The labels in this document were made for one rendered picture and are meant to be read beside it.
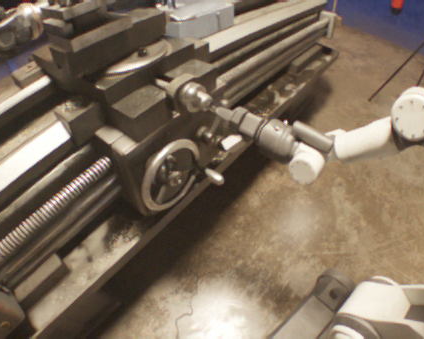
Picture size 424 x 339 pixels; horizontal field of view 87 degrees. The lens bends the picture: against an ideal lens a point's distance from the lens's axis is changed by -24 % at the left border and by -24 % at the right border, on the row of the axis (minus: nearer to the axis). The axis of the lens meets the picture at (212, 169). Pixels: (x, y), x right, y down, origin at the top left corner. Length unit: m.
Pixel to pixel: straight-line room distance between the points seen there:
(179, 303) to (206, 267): 0.22
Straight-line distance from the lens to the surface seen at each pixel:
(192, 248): 1.39
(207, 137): 0.85
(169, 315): 1.29
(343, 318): 0.69
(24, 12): 0.85
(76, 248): 1.06
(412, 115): 0.49
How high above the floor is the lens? 1.25
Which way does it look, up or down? 48 degrees down
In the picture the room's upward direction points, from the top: 2 degrees counter-clockwise
